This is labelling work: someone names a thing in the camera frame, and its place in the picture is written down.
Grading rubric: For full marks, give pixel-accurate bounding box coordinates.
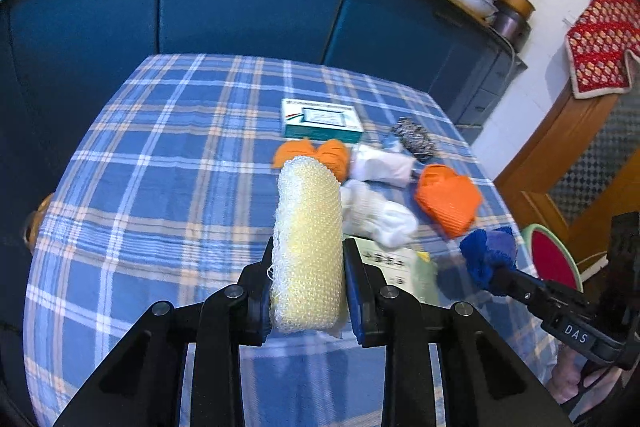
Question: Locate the large orange knitted cloth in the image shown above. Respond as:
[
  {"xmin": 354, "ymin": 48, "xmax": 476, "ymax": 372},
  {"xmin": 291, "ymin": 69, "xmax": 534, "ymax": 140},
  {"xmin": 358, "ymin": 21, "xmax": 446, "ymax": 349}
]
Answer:
[{"xmin": 414, "ymin": 164, "xmax": 483, "ymax": 240}]

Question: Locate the blue plaid tablecloth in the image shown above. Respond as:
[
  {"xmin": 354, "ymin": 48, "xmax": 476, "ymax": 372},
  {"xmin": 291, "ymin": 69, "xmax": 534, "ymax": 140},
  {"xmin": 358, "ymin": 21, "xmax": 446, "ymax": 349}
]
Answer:
[{"xmin": 22, "ymin": 52, "xmax": 561, "ymax": 427}]

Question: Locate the red patterned cloth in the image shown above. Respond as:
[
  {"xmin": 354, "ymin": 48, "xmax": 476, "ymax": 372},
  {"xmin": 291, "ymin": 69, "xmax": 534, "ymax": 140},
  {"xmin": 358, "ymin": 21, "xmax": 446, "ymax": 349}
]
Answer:
[{"xmin": 565, "ymin": 0, "xmax": 640, "ymax": 100}]

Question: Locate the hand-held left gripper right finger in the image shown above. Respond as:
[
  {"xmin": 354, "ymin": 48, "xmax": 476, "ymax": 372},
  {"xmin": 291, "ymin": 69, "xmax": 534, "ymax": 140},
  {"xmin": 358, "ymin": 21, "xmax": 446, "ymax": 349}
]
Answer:
[{"xmin": 342, "ymin": 237, "xmax": 558, "ymax": 427}]

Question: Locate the grey drawer unit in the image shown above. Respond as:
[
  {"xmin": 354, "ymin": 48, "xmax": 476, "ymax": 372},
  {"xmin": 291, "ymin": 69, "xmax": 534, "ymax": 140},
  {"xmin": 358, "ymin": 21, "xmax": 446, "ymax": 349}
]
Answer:
[{"xmin": 457, "ymin": 49, "xmax": 529, "ymax": 130}]

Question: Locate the white sock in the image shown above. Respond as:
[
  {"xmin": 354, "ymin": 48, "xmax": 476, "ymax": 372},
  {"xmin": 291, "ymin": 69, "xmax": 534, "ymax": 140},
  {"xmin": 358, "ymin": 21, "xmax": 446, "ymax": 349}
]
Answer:
[{"xmin": 340, "ymin": 181, "xmax": 418, "ymax": 248}]

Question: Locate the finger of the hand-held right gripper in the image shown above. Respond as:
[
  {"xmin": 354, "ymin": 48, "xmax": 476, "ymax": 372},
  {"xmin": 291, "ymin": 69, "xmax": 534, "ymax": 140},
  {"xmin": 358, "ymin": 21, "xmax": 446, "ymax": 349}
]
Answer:
[{"xmin": 492, "ymin": 269, "xmax": 551, "ymax": 310}]

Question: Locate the blue kitchen cabinet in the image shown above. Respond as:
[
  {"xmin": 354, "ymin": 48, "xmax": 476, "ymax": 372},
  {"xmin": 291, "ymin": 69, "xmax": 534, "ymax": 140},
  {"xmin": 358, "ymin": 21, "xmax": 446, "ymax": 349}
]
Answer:
[{"xmin": 0, "ymin": 0, "xmax": 516, "ymax": 130}]

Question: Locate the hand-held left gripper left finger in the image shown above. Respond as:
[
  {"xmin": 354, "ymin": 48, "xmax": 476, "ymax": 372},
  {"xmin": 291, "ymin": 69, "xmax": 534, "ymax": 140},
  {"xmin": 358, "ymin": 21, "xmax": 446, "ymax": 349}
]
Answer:
[{"xmin": 52, "ymin": 237, "xmax": 275, "ymax": 427}]

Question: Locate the yellow sponge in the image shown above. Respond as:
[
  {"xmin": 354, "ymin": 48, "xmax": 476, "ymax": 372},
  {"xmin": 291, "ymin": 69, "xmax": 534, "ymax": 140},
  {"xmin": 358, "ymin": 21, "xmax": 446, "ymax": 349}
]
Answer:
[{"xmin": 267, "ymin": 157, "xmax": 348, "ymax": 340}]

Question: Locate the wooden door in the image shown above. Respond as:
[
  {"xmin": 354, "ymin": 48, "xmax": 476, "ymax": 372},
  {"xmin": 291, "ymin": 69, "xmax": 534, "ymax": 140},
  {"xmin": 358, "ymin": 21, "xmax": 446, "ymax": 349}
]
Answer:
[{"xmin": 494, "ymin": 79, "xmax": 640, "ymax": 260}]

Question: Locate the teal and white medicine box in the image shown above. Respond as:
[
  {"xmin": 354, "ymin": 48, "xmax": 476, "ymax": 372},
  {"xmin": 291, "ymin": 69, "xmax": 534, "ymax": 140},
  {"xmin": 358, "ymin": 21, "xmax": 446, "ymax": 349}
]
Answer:
[{"xmin": 280, "ymin": 98, "xmax": 364, "ymax": 145}]

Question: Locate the dark steel pot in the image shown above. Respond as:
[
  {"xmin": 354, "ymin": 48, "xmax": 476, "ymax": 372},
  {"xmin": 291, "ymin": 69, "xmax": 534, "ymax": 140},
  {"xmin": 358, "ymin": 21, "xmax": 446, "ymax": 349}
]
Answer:
[{"xmin": 491, "ymin": 9, "xmax": 532, "ymax": 51}]

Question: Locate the steel wool scrubber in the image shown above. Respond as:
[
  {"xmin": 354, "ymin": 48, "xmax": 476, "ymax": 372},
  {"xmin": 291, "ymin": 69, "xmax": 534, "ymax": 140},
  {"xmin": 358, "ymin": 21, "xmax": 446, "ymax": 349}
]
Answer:
[{"xmin": 391, "ymin": 118, "xmax": 441, "ymax": 162}]

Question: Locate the brown pot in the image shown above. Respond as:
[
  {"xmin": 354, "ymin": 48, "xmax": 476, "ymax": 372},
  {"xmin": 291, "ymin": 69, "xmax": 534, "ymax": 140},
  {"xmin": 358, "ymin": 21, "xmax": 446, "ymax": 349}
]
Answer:
[{"xmin": 495, "ymin": 0, "xmax": 537, "ymax": 25}]

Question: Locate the person's right hand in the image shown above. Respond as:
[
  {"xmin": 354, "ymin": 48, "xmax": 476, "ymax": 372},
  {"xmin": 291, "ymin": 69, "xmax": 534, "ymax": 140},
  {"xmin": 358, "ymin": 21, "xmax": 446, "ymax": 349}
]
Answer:
[{"xmin": 547, "ymin": 347, "xmax": 608, "ymax": 405}]

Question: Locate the blue knitted cloth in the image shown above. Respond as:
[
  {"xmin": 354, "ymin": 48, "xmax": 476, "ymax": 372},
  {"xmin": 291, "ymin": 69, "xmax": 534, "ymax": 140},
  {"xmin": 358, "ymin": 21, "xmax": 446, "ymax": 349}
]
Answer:
[{"xmin": 459, "ymin": 227, "xmax": 517, "ymax": 294}]

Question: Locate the white crumpled plastic bag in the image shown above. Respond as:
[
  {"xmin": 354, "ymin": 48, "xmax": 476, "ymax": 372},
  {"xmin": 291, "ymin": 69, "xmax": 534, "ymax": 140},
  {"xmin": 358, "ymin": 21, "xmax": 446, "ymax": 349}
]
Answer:
[{"xmin": 348, "ymin": 144, "xmax": 416, "ymax": 188}]

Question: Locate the green medicine box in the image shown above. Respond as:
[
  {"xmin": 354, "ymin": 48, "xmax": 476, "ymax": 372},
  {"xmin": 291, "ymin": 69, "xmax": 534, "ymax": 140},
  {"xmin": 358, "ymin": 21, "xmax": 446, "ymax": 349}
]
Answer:
[{"xmin": 357, "ymin": 247, "xmax": 441, "ymax": 308}]

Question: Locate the brown object beside table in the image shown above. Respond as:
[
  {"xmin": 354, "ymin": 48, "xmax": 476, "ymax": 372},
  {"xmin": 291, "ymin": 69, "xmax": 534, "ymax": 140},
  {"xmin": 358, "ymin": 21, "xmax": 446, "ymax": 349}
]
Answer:
[{"xmin": 24, "ymin": 192, "xmax": 56, "ymax": 254}]

